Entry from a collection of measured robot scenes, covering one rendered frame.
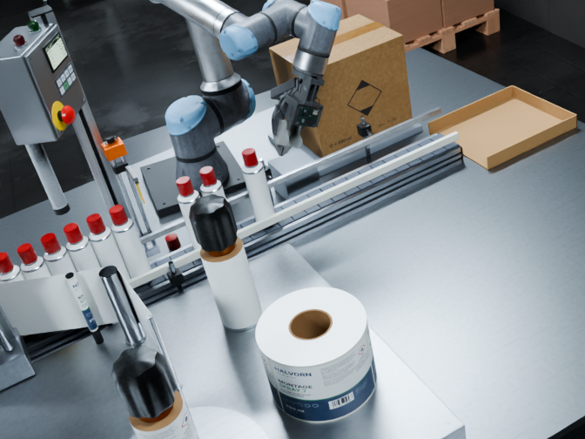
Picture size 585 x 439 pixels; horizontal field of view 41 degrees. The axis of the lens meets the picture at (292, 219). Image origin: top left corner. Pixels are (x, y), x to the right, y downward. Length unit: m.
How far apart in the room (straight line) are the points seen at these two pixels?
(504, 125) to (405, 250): 0.59
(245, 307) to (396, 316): 0.32
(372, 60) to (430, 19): 2.53
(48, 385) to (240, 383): 0.41
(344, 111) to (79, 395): 1.03
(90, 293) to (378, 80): 0.99
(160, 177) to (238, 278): 0.80
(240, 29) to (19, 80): 0.47
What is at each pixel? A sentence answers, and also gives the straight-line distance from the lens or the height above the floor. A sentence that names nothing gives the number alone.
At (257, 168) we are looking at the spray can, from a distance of 1.81.
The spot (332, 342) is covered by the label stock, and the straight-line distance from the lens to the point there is 1.34.
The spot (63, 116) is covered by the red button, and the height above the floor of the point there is 1.33.
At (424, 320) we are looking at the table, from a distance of 1.64.
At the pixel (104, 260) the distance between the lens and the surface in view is 1.78.
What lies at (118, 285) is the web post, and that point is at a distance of 1.60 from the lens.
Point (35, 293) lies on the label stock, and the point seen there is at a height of 1.03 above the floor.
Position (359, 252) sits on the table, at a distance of 1.84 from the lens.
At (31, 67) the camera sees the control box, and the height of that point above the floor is 1.45.
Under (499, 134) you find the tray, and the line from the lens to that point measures 2.21.
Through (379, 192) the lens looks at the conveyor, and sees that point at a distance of 1.98.
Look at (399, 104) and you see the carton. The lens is 2.23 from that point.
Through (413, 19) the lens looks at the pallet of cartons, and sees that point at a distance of 4.58.
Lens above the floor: 1.96
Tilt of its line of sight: 34 degrees down
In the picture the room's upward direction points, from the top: 13 degrees counter-clockwise
